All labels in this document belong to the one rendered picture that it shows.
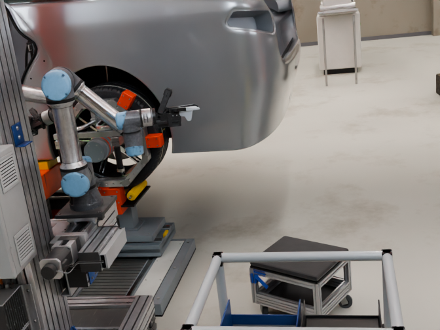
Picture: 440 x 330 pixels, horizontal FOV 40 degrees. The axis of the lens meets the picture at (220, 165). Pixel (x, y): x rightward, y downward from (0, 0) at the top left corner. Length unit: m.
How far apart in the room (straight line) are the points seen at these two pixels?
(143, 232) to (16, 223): 1.64
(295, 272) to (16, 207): 1.36
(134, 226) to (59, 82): 1.72
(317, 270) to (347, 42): 7.01
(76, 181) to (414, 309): 1.84
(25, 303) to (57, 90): 0.90
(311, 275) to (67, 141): 1.30
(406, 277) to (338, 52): 6.49
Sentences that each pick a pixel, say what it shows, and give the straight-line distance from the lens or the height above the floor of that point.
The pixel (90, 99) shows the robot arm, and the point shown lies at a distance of 2.68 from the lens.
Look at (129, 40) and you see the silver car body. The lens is 3.63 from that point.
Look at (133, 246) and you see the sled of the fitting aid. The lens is 3.94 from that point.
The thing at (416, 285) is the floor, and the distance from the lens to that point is 3.60.
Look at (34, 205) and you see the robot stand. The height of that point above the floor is 0.92.
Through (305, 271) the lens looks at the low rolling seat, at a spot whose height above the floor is 0.34.
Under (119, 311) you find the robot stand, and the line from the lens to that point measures 3.17.
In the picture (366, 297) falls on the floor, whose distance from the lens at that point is 3.47.
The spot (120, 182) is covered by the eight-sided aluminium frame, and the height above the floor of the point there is 0.61.
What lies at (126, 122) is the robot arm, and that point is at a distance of 2.56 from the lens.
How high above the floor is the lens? 1.78
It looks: 18 degrees down
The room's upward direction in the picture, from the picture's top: 7 degrees counter-clockwise
